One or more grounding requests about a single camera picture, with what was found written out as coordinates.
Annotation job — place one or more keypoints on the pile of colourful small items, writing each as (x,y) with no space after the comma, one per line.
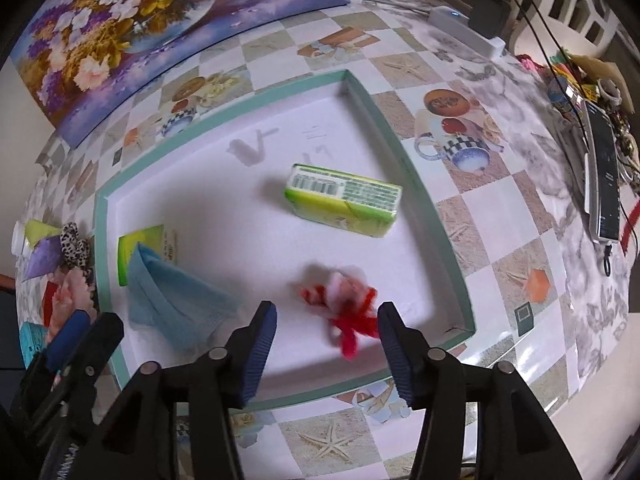
(570,80)

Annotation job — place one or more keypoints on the teal plastic box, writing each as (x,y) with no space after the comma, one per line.
(32,342)

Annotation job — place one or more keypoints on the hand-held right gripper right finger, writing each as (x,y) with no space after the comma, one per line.
(397,355)

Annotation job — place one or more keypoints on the white tape roll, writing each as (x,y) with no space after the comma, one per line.
(616,94)

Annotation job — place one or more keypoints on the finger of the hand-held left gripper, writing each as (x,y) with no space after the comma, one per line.
(70,335)
(100,340)

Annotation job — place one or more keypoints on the purple tissue packet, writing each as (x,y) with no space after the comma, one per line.
(45,257)

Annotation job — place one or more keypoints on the green tissue box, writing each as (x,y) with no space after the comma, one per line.
(350,205)

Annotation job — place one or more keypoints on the pink striped fuzzy sock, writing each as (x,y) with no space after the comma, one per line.
(75,295)

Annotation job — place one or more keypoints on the black flat device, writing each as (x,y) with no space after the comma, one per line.
(605,175)

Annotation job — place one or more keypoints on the blue face mask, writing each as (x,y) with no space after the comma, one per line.
(175,305)

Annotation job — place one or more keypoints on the black power adapter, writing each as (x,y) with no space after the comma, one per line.
(487,15)

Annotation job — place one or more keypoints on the white power strip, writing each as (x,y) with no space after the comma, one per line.
(465,30)

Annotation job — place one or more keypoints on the white tray with teal rim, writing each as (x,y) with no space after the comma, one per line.
(225,210)

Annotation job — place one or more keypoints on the dark cabinet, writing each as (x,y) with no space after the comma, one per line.
(7,330)

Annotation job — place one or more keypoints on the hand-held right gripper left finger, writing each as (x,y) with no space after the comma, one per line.
(257,355)

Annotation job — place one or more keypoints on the green tissue pack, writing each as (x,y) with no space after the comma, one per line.
(145,245)

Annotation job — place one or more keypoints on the flower painting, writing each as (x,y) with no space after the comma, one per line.
(125,20)

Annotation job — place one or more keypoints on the leopard print scrunchie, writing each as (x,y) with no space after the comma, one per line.
(75,252)

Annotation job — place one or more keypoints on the lime green cloth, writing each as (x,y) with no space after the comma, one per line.
(40,232)

